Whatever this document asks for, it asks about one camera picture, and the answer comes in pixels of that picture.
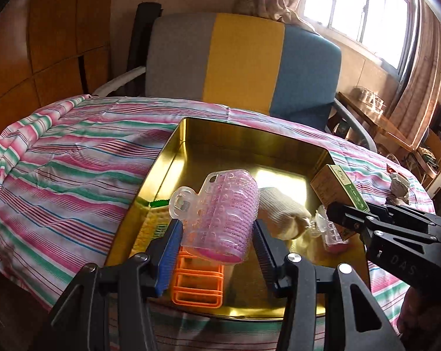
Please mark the gold metal tin container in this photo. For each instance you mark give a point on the gold metal tin container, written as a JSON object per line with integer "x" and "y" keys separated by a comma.
{"x": 286, "y": 175}

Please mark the grey yellow blue armchair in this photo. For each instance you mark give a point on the grey yellow blue armchair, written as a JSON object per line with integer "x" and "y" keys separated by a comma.
{"x": 242, "y": 62}

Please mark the pink hair roller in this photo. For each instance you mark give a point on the pink hair roller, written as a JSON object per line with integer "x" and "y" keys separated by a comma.
{"x": 220, "y": 212}

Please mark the patterned beige curtain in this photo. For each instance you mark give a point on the patterned beige curtain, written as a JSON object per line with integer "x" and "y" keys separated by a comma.
{"x": 418, "y": 80}

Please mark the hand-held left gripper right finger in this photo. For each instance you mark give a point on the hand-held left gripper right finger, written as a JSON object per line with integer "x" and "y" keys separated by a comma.
{"x": 266, "y": 254}

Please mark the beige box with green side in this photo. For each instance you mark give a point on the beige box with green side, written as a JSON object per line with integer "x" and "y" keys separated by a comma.
{"x": 334, "y": 186}

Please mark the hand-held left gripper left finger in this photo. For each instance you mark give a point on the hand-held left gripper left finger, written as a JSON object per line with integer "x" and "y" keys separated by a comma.
{"x": 168, "y": 259}

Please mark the window with metal bars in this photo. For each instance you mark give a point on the window with metal bars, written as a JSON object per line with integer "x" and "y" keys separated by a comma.
{"x": 356, "y": 3}

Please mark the cream knit sock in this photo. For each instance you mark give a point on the cream knit sock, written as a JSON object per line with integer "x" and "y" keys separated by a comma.
{"x": 282, "y": 208}

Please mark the orange snack wrapper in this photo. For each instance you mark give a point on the orange snack wrapper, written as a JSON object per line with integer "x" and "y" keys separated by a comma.
{"x": 392, "y": 170}

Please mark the wooden side table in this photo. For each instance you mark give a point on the wooden side table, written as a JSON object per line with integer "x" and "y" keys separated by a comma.
{"x": 389, "y": 128}

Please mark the person's right forearm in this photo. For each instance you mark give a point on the person's right forearm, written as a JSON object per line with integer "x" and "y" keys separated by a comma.
{"x": 425, "y": 310}

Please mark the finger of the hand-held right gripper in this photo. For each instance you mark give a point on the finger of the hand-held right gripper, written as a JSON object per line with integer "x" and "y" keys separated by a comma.
{"x": 352, "y": 219}

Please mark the wooden wardrobe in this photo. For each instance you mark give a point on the wooden wardrobe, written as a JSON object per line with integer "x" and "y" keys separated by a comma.
{"x": 48, "y": 44}

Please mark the crumpled white wrapper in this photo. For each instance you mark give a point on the crumpled white wrapper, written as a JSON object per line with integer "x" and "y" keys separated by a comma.
{"x": 400, "y": 188}

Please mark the orange plastic rack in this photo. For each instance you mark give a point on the orange plastic rack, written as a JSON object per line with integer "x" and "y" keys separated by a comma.
{"x": 196, "y": 285}

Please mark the set of clear cups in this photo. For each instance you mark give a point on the set of clear cups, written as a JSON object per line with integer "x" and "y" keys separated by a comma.
{"x": 370, "y": 98}

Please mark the wooden chair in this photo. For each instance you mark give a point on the wooden chair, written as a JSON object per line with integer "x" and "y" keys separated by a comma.
{"x": 431, "y": 161}

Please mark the striped pink green blanket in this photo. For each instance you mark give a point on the striped pink green blanket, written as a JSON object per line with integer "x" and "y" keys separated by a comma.
{"x": 77, "y": 175}

